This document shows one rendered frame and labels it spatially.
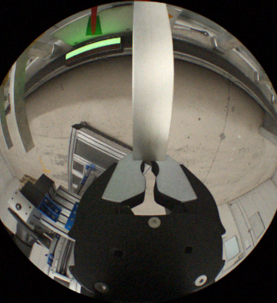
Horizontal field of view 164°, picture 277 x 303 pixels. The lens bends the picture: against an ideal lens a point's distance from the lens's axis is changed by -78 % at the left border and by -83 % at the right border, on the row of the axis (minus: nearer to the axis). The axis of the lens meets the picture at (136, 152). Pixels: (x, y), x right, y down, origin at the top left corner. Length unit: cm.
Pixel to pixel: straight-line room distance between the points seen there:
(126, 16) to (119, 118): 87
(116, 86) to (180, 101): 62
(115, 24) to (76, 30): 9
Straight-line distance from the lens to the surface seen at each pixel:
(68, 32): 30
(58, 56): 39
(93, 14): 25
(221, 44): 35
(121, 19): 27
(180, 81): 102
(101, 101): 101
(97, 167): 102
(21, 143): 24
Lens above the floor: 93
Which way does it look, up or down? 59 degrees down
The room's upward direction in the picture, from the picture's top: 174 degrees counter-clockwise
